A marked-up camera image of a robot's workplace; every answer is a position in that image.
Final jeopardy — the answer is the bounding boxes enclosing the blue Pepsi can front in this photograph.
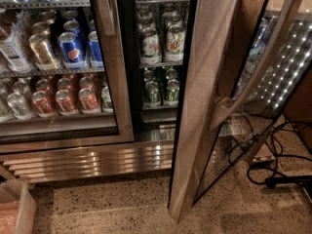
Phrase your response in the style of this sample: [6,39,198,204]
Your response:
[58,31,86,69]

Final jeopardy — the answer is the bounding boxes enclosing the white green can far left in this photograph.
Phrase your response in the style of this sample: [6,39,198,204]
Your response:
[140,27,162,64]

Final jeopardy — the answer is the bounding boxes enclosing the silver can lower left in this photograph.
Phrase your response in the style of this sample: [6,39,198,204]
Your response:
[7,93,33,120]

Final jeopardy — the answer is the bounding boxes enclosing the clear labelled bottle left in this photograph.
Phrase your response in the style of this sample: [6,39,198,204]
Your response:
[0,23,32,73]

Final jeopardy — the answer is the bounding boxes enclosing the red soda can middle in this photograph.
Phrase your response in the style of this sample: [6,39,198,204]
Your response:
[56,90,78,116]

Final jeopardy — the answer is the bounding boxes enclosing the blue Pepsi can edge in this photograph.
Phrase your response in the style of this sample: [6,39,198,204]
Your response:
[88,31,103,67]

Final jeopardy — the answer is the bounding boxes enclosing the black power cable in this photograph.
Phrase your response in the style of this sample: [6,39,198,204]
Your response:
[227,114,312,189]

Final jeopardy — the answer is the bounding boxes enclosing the stainless fridge bottom grille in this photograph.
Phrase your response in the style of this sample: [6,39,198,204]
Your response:
[0,132,274,184]

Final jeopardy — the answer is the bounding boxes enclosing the gold soda can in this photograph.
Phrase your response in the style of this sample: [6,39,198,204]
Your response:
[29,34,60,70]

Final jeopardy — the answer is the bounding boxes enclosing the green soda can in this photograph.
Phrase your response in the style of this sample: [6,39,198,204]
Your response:
[164,79,179,105]

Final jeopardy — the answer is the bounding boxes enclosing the clear plastic storage bin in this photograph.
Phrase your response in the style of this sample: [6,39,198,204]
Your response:
[0,179,36,234]

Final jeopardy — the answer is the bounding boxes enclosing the glass fridge door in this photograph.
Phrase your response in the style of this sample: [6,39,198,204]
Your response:
[169,0,312,221]
[0,0,132,149]

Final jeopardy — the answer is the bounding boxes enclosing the red soda can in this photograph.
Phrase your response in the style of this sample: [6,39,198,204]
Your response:
[56,90,78,116]
[32,91,57,117]
[79,88,99,113]

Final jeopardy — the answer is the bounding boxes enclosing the red soda can left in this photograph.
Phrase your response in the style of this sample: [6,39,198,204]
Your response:
[32,91,57,117]

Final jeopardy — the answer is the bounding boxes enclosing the red soda can right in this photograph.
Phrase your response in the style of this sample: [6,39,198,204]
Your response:
[79,88,99,113]

